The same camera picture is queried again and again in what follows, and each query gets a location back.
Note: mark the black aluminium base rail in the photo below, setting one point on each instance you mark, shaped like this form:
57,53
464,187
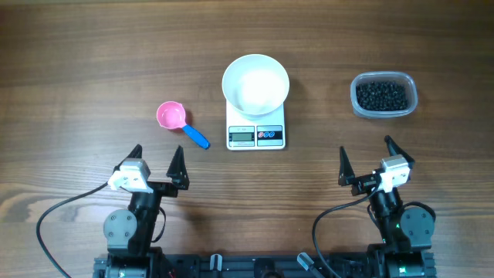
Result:
266,266

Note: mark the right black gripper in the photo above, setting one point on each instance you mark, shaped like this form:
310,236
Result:
346,177

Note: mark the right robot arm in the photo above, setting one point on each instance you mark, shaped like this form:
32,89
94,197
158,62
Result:
406,229

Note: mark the black beans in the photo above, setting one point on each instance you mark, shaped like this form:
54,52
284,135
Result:
381,96

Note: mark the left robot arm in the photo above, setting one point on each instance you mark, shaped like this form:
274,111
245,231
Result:
129,232

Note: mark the white bowl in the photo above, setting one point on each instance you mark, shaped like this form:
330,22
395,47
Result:
255,85

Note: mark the white digital kitchen scale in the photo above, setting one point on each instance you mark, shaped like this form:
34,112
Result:
263,133

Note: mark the clear plastic container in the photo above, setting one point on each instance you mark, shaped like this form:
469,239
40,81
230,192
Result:
393,76

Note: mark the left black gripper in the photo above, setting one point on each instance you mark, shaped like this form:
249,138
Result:
177,181

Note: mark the pink scoop blue handle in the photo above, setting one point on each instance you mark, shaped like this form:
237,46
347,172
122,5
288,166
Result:
172,115

